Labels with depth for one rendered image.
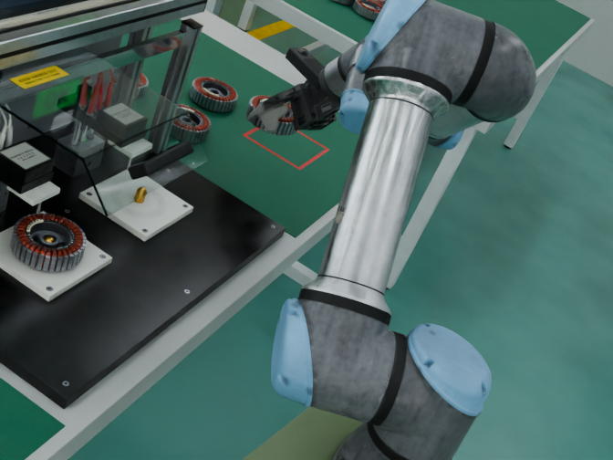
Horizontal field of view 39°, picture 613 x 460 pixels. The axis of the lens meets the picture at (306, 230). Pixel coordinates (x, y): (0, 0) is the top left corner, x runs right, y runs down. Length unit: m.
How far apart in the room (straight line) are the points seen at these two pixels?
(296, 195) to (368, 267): 0.83
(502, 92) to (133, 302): 0.66
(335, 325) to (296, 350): 0.05
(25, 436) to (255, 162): 0.92
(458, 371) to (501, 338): 2.12
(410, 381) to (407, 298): 2.05
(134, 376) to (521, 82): 0.69
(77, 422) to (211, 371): 1.25
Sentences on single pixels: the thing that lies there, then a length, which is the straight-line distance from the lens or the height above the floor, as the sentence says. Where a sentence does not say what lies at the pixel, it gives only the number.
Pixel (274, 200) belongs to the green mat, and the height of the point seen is 0.75.
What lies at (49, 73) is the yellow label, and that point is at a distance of 1.31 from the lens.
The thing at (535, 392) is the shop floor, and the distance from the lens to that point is 3.02.
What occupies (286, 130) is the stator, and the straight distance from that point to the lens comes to 1.76.
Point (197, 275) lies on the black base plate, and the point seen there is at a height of 0.77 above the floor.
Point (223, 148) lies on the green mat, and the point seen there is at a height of 0.75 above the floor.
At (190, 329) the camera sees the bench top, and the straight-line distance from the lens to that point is 1.41.
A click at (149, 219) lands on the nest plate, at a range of 1.56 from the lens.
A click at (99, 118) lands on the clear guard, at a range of 1.24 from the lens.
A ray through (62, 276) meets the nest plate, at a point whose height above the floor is 0.78.
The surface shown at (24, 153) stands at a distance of 1.39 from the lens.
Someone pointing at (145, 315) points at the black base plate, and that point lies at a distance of 1.38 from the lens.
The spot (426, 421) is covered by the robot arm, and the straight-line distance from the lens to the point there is 1.04.
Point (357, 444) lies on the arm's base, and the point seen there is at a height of 0.91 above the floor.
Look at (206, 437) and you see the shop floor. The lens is 2.29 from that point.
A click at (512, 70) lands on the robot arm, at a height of 1.35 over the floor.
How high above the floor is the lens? 1.68
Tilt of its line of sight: 32 degrees down
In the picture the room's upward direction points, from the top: 24 degrees clockwise
